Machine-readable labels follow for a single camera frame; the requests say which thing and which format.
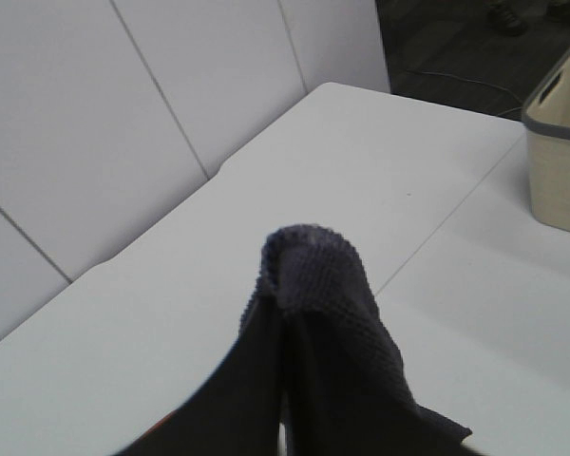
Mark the thin cable on floor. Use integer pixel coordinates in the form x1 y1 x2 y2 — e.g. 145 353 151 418
403 69 523 118

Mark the beige fabric bin grey rim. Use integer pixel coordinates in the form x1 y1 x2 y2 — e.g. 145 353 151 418
522 48 570 232

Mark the dark navy towel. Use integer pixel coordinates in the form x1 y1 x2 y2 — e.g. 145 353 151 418
125 225 470 455

